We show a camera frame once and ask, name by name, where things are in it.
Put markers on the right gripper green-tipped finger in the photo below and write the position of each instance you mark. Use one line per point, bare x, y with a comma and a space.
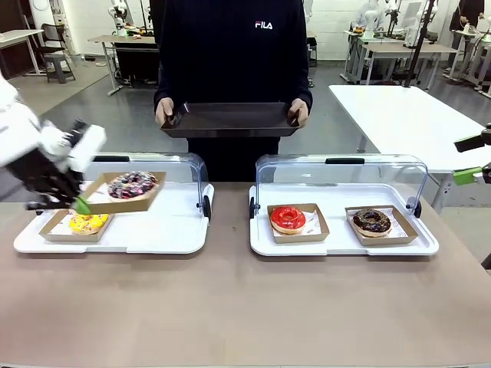
466, 177
472, 142

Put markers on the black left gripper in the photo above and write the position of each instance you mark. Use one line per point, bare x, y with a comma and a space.
46, 174

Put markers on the sprinkled chocolate donut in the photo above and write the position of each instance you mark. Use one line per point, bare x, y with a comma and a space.
126, 205

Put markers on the purple sprinkle donut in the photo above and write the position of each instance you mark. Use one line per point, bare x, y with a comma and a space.
132, 186

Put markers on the paper liner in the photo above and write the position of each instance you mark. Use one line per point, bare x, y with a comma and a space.
100, 193
399, 226
60, 229
315, 220

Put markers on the cardboard tray of red donut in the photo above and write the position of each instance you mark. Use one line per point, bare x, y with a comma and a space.
303, 238

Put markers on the red glazed donut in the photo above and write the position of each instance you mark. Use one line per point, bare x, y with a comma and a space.
287, 220

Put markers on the dark brown serving tray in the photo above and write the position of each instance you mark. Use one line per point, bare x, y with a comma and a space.
230, 120

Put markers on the person's right forearm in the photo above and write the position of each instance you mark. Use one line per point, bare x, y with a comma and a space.
163, 82

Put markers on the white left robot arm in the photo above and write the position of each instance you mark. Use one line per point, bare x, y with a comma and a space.
13, 122

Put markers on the person's left forearm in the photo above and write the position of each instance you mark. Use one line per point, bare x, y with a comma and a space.
302, 82

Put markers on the paper liner under yellow donut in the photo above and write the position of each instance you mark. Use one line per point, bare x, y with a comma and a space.
60, 229

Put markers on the yellow sprinkle donut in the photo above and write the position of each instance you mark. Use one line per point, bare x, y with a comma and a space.
89, 224

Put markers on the yellow donut in tray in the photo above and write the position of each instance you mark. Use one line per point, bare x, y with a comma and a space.
53, 237

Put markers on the paper liner under sprinkle donut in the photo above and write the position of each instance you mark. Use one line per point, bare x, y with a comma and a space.
100, 193

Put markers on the paper liner under chocolate donut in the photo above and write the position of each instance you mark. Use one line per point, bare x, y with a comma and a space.
399, 226

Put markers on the cardboard tray of chocolate donut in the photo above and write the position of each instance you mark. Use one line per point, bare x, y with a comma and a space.
406, 235

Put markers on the chocolate sprinkle donut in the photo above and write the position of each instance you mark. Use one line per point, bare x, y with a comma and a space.
371, 223

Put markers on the background person in dark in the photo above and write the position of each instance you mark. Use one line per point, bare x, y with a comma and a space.
466, 13

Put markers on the background person in white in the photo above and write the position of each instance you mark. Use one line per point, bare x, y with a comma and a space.
368, 15

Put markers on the person's black sweatshirt torso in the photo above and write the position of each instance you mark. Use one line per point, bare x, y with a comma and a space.
230, 57

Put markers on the person's right hand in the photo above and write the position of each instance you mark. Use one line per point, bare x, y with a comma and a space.
164, 109

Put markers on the person's left hand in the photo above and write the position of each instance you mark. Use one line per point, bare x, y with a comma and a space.
302, 111

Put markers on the large white table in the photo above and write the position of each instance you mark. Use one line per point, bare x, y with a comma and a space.
403, 119

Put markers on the white display tray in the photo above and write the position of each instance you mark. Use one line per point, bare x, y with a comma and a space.
337, 245
161, 234

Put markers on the black tripod pole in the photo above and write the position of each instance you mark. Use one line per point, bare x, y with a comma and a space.
420, 46

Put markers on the grey lab table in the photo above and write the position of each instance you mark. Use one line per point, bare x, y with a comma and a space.
403, 50

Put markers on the clear display lid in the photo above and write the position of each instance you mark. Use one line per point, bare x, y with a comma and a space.
299, 172
180, 168

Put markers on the grey step stool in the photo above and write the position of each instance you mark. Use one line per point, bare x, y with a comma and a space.
60, 67

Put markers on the black office chair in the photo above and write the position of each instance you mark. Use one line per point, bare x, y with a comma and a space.
50, 42

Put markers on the small white desk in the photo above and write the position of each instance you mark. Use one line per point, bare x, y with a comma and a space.
19, 38

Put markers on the wooden top workbench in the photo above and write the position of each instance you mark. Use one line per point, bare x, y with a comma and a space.
126, 39

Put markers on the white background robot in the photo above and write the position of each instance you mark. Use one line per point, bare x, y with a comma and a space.
119, 19

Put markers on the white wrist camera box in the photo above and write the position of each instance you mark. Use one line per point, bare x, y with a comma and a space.
87, 149

